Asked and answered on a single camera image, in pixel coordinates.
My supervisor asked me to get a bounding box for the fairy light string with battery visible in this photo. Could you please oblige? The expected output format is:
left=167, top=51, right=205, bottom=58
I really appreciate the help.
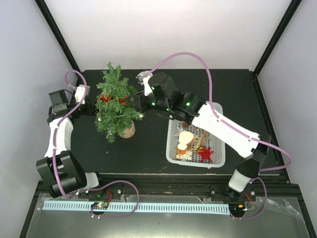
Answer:
left=98, top=94, right=144, bottom=139

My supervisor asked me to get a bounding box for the red gift box ornament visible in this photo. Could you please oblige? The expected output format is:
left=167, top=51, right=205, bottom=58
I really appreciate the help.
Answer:
left=100, top=95, right=113, bottom=103

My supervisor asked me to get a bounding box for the red berry pick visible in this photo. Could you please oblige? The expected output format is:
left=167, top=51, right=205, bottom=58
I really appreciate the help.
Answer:
left=119, top=97, right=128, bottom=106

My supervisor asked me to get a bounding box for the small green christmas tree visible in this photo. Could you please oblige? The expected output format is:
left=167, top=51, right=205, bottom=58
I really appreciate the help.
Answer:
left=95, top=62, right=142, bottom=143

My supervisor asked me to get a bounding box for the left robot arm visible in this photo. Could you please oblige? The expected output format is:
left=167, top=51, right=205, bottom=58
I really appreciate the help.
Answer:
left=36, top=85, right=106, bottom=198

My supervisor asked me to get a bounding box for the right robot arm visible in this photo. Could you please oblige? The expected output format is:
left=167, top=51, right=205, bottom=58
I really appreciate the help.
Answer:
left=129, top=71, right=271, bottom=200

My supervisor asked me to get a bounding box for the gold merry christmas sign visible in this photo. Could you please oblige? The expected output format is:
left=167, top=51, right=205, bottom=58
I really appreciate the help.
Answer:
left=191, top=135, right=203, bottom=151

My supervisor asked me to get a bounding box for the silver star ornament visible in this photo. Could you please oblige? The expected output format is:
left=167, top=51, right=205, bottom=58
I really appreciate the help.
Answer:
left=175, top=126, right=184, bottom=136

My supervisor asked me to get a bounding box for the white snowflake ornament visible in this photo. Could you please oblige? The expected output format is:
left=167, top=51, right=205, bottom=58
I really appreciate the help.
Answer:
left=176, top=151, right=193, bottom=161

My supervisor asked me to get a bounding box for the burlap bow ornament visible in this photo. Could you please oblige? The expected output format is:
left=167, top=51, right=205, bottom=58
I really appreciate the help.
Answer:
left=200, top=131, right=209, bottom=146

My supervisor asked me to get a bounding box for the red glitter star ornament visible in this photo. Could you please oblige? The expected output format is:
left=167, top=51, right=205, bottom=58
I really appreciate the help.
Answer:
left=197, top=147, right=214, bottom=163

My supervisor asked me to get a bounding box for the small circuit board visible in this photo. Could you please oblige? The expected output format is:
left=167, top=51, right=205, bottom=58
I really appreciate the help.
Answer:
left=91, top=202, right=109, bottom=209

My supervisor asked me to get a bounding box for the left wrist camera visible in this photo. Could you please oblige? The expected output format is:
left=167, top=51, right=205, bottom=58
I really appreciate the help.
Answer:
left=75, top=84, right=90, bottom=105

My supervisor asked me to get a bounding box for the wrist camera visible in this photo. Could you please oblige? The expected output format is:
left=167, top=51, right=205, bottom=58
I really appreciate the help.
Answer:
left=75, top=84, right=90, bottom=105
left=136, top=70, right=153, bottom=96

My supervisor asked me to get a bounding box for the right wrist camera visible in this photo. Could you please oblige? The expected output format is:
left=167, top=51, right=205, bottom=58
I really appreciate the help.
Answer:
left=136, top=70, right=153, bottom=96

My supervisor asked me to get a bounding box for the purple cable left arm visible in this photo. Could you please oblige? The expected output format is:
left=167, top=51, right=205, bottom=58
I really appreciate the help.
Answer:
left=51, top=69, right=88, bottom=200

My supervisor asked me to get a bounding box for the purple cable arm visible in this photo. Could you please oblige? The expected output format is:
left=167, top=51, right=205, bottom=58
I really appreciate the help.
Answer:
left=51, top=69, right=88, bottom=200
left=150, top=52, right=292, bottom=221

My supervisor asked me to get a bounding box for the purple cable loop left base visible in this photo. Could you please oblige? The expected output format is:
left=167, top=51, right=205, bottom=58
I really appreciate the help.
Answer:
left=89, top=180, right=140, bottom=219

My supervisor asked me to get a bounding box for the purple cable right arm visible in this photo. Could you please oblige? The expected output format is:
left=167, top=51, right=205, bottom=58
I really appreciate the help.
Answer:
left=150, top=52, right=292, bottom=221

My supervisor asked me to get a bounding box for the white slotted cable duct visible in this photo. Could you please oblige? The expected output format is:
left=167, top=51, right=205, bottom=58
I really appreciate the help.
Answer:
left=42, top=200, right=230, bottom=215

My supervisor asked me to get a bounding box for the black frame post left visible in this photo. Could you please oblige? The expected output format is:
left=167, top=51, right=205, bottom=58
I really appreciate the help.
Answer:
left=34, top=0, right=81, bottom=72

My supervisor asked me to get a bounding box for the black frame post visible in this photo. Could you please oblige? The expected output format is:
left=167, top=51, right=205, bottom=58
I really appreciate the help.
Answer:
left=34, top=0, right=81, bottom=72
left=253, top=0, right=302, bottom=77

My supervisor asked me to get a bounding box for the black front rail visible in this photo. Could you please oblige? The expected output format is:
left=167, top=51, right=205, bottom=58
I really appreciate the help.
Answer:
left=37, top=173, right=303, bottom=203

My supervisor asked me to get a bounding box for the black frame post right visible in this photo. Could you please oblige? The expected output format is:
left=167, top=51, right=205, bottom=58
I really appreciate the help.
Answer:
left=253, top=0, right=302, bottom=77

